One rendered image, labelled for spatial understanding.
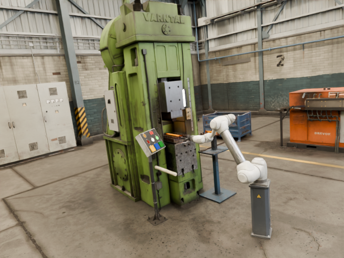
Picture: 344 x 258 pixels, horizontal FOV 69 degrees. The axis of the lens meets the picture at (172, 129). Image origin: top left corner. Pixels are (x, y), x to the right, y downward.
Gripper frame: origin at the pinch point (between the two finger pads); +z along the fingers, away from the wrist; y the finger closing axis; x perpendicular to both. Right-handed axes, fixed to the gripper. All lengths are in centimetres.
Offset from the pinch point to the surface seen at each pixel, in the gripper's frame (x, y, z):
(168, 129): 3, 14, 53
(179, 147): -12.8, -8.1, -0.9
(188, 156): -29.7, 5.8, -0.8
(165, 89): 67, -17, 5
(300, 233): -100, 36, -144
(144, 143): 10, -71, -17
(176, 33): 142, 20, 16
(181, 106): 41.7, 7.3, 5.1
